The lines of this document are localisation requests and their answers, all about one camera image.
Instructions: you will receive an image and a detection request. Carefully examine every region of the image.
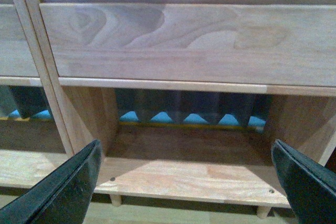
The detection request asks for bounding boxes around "left wooden shelf cabinet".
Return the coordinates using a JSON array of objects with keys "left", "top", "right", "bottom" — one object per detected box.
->
[{"left": 1, "top": 0, "right": 73, "bottom": 188}]

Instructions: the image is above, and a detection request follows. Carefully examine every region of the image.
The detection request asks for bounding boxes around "left cabinet lower drawer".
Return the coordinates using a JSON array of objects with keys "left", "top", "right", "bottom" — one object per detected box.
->
[{"left": 1, "top": 4, "right": 38, "bottom": 77}]

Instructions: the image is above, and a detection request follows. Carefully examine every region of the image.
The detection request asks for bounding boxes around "dark blue curtain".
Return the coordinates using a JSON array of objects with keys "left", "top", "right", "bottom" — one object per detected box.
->
[{"left": 1, "top": 86, "right": 272, "bottom": 130}]

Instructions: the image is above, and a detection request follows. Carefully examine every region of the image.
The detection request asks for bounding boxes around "right cabinet lower drawer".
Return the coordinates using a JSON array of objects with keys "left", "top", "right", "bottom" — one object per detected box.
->
[{"left": 40, "top": 3, "right": 335, "bottom": 87}]

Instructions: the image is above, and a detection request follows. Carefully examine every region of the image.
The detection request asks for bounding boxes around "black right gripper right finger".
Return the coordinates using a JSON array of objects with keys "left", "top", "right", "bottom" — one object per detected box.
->
[{"left": 271, "top": 140, "right": 335, "bottom": 223}]

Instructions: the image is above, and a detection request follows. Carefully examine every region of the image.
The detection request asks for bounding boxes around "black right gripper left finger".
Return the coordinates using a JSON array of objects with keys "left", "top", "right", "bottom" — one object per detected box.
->
[{"left": 1, "top": 140, "right": 102, "bottom": 223}]

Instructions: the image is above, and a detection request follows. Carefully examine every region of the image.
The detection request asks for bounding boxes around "wooden shelf cabinet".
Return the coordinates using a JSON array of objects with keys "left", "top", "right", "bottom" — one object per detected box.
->
[
  {"left": 13, "top": 0, "right": 335, "bottom": 218},
  {"left": 1, "top": 0, "right": 73, "bottom": 188}
]

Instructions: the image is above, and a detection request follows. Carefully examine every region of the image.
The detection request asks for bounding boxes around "cabinet drawer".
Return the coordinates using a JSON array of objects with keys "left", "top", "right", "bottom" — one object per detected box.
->
[
  {"left": 1, "top": 4, "right": 38, "bottom": 77},
  {"left": 40, "top": 3, "right": 335, "bottom": 87}
]

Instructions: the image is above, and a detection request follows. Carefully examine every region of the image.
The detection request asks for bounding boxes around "right wooden shelf cabinet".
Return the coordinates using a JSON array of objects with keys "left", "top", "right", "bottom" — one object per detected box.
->
[{"left": 13, "top": 0, "right": 335, "bottom": 218}]

